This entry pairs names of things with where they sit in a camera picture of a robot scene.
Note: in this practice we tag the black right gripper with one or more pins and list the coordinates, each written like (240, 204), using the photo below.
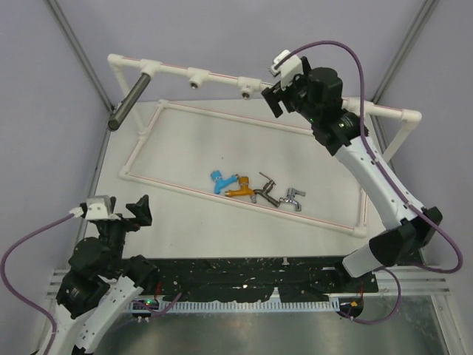
(276, 94)

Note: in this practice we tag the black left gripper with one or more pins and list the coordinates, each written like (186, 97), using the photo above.
(143, 211)

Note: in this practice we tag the white PVC pipe frame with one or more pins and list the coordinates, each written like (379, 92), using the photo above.
(180, 145)

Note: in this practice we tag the dark long-spout faucet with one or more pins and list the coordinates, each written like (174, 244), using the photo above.
(128, 102)

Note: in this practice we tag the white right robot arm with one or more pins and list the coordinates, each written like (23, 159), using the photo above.
(315, 93)

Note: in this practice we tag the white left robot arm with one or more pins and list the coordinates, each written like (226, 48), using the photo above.
(100, 283)

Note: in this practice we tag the blue plastic faucet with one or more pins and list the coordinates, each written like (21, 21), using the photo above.
(220, 182)

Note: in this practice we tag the grey metal faucet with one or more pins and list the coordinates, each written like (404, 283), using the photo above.
(266, 189)

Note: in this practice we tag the chrome metal faucet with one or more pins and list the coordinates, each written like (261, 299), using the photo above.
(290, 198)

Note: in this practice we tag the orange plastic faucet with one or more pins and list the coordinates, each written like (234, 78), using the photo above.
(244, 189)

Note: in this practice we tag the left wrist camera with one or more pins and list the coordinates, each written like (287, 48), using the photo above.
(96, 208)

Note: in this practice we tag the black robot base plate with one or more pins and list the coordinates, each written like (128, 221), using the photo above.
(254, 279)

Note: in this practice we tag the white slotted cable duct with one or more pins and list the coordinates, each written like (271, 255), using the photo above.
(273, 305)

